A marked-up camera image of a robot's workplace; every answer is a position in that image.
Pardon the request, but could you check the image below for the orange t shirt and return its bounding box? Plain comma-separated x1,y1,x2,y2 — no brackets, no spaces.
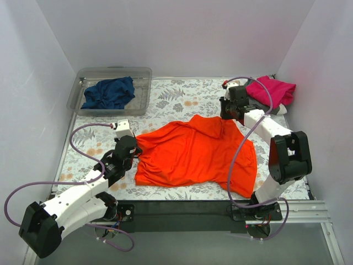
135,115,258,198

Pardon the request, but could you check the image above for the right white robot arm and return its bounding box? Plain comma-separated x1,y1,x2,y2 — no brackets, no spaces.
220,83,312,220

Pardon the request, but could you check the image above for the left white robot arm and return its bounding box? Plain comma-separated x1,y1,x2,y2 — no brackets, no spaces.
19,135,142,258

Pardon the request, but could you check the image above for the pink folded t shirt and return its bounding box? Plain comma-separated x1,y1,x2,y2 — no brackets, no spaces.
246,76,296,108

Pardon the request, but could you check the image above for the grey folded t shirt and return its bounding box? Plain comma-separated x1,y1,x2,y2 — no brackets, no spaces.
239,78,281,115

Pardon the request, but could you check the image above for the floral table mat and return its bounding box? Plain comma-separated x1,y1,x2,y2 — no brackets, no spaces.
54,78,311,202

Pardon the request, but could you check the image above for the white folded shirt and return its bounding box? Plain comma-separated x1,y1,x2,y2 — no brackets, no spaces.
271,104,287,115

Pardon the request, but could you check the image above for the blue t shirt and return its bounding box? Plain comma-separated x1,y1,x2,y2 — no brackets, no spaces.
81,76,135,110

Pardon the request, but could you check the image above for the clear plastic bin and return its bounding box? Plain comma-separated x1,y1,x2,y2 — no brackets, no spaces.
67,67,152,116

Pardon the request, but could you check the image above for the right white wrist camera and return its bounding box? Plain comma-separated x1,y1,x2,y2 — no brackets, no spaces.
222,79,240,100

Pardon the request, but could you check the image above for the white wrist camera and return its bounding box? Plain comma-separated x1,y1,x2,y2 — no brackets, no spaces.
222,79,240,100
110,119,134,140

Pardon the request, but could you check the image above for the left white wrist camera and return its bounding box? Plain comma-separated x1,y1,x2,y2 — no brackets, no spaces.
110,119,134,140

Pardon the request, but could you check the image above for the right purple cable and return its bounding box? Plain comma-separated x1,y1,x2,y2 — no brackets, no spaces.
222,76,290,241

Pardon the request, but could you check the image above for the purple cable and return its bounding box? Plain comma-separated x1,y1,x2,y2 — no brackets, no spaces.
3,123,136,252
222,76,290,241

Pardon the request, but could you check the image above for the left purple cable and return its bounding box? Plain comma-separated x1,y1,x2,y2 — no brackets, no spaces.
3,123,136,252

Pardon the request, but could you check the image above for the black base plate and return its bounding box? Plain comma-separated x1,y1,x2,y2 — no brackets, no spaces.
117,200,284,234

